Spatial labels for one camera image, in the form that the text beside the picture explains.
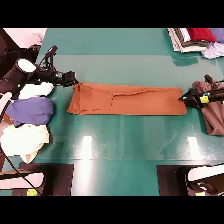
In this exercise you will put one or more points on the lilac garment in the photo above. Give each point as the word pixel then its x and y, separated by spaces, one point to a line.
pixel 218 34

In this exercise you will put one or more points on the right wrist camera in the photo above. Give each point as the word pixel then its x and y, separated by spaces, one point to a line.
pixel 209 79

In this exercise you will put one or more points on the pale white garment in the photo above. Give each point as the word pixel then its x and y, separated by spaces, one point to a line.
pixel 213 50

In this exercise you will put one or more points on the orange-brown shirt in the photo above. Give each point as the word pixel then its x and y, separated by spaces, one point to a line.
pixel 133 101

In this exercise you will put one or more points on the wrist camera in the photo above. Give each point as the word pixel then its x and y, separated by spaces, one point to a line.
pixel 50 55
pixel 209 79

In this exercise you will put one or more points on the brown garment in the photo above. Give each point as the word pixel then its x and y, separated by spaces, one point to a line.
pixel 215 116

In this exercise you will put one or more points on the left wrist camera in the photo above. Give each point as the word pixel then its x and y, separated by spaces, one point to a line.
pixel 50 55

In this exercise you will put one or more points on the purple garment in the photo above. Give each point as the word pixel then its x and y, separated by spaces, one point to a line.
pixel 31 110

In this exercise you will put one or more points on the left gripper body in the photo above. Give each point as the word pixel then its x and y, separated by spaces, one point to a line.
pixel 67 78

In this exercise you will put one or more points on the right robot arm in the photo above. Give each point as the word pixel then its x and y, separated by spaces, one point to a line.
pixel 213 180

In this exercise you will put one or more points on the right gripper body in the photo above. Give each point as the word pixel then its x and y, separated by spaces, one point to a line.
pixel 196 98

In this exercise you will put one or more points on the red garment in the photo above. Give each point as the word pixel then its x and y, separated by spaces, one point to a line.
pixel 201 34

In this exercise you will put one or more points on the beige striped garment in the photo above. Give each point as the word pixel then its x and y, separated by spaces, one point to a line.
pixel 180 41

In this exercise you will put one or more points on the cream garment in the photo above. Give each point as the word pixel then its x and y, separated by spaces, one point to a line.
pixel 23 140

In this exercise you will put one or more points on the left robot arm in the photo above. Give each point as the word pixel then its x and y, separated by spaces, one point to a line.
pixel 16 75

